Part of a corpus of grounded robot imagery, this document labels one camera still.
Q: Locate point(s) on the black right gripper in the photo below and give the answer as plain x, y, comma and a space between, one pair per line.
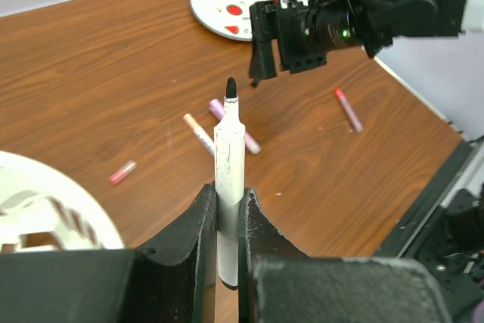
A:
305, 35

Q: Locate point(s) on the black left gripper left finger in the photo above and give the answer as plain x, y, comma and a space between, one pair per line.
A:
169, 278

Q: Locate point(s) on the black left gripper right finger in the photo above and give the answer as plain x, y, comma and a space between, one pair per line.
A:
277, 282

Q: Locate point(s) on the pink highlighter pen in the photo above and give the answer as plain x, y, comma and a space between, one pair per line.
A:
217, 109

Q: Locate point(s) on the white marker with black end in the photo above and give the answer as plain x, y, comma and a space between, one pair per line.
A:
229, 136

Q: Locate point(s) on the white thin pen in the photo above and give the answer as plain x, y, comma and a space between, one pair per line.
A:
205, 139

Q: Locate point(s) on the slim pink red-tipped pen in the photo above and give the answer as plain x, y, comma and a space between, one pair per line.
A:
349, 112

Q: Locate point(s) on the white watermelon pattern plate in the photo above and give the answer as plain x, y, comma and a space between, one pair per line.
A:
226, 18

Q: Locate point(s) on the white plastic basket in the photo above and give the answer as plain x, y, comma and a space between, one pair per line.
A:
44, 210

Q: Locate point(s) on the small pink red cap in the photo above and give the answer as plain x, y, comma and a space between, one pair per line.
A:
122, 172

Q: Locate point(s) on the aluminium frame rail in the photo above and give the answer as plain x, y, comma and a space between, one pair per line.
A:
462, 169

